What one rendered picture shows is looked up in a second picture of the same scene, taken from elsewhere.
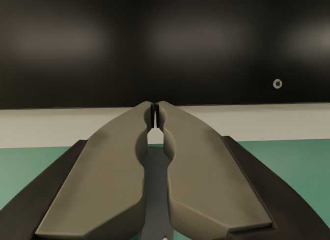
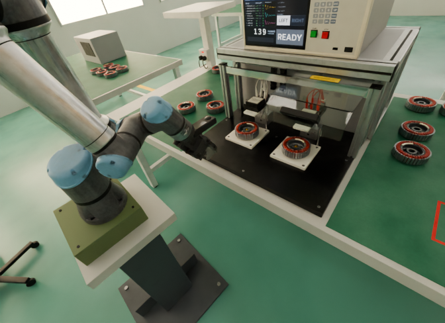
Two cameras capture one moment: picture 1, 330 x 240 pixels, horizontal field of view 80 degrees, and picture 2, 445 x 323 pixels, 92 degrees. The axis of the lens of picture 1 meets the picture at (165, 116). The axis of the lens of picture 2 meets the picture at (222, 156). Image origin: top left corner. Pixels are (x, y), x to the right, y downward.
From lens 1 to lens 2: 0.80 m
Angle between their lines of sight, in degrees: 52
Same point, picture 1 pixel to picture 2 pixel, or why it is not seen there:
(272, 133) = (238, 183)
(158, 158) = (210, 278)
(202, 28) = (236, 156)
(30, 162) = not seen: hidden behind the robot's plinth
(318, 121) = (250, 187)
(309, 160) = not seen: outside the picture
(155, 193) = (188, 302)
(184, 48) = (230, 157)
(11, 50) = not seen: hidden behind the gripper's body
